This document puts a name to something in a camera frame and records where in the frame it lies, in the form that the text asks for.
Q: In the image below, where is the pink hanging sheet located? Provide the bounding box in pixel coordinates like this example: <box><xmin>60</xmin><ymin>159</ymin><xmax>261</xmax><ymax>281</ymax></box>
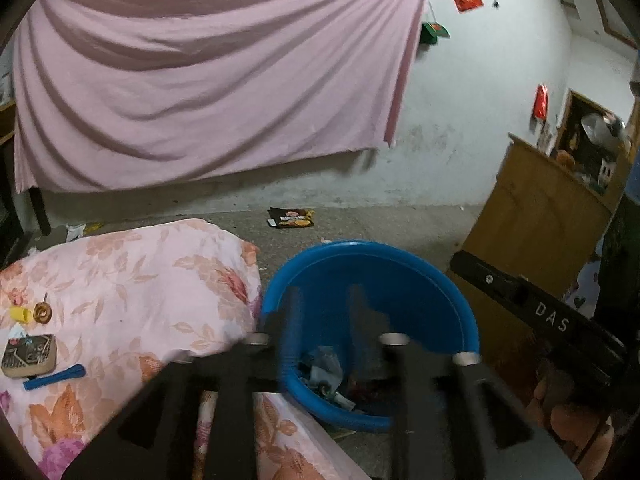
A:
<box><xmin>12</xmin><ymin>0</ymin><xmax>431</xmax><ymax>195</ymax></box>

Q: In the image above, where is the red hanging ornament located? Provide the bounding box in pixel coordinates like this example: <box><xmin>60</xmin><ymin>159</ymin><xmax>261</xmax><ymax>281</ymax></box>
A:
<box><xmin>532</xmin><ymin>84</ymin><xmax>550</xmax><ymax>121</ymax></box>

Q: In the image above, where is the blue plastic strip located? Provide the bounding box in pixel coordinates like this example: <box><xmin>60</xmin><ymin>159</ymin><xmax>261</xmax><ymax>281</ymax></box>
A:
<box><xmin>22</xmin><ymin>364</ymin><xmax>86</xmax><ymax>392</ymax></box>

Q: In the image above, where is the floral blanket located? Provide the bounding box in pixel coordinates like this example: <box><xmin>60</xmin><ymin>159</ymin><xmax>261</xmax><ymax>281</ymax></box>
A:
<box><xmin>0</xmin><ymin>217</ymin><xmax>371</xmax><ymax>480</ymax></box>

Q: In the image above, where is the wooden cabinet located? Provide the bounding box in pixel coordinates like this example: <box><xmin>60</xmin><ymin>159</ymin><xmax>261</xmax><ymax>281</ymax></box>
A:
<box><xmin>457</xmin><ymin>132</ymin><xmax>618</xmax><ymax>361</ymax></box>

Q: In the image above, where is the grey plastic bag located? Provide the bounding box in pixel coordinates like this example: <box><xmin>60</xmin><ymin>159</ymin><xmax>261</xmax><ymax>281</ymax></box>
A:
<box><xmin>580</xmin><ymin>112</ymin><xmax>626</xmax><ymax>148</ymax></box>

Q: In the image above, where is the black snack packet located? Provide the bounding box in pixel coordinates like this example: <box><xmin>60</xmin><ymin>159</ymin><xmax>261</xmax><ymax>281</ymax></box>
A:
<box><xmin>267</xmin><ymin>206</ymin><xmax>316</xmax><ymax>230</ymax></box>

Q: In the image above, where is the person's right hand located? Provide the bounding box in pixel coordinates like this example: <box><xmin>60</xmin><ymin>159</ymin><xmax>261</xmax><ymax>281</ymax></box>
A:
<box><xmin>532</xmin><ymin>375</ymin><xmax>616</xmax><ymax>478</ymax></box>

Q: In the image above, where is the round wooden ring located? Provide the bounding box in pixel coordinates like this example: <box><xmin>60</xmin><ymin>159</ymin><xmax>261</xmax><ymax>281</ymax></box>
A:
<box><xmin>32</xmin><ymin>292</ymin><xmax>53</xmax><ymax>322</ymax></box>

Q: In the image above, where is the grey wrapper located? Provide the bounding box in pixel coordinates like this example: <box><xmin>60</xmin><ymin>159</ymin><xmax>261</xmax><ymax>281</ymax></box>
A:
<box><xmin>300</xmin><ymin>346</ymin><xmax>347</xmax><ymax>386</ymax></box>

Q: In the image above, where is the green hanging pouch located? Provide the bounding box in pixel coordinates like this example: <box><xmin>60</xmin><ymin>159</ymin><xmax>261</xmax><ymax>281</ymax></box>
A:
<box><xmin>419</xmin><ymin>21</ymin><xmax>450</xmax><ymax>43</ymax></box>

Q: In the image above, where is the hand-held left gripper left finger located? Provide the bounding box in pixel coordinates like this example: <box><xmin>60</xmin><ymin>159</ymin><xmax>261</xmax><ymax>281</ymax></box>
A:
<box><xmin>62</xmin><ymin>285</ymin><xmax>306</xmax><ymax>480</ymax></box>

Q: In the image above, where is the blue plastic bucket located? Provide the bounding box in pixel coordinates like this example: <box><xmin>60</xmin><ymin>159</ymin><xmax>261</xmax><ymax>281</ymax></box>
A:
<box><xmin>260</xmin><ymin>240</ymin><xmax>481</xmax><ymax>433</ymax></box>

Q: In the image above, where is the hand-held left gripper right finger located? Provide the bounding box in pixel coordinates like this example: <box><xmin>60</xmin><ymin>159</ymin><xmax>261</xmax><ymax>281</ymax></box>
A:
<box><xmin>347</xmin><ymin>284</ymin><xmax>583</xmax><ymax>480</ymax></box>

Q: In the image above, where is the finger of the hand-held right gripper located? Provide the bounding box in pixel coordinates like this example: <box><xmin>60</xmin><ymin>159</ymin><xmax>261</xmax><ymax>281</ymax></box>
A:
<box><xmin>449</xmin><ymin>251</ymin><xmax>531</xmax><ymax>318</ymax></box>

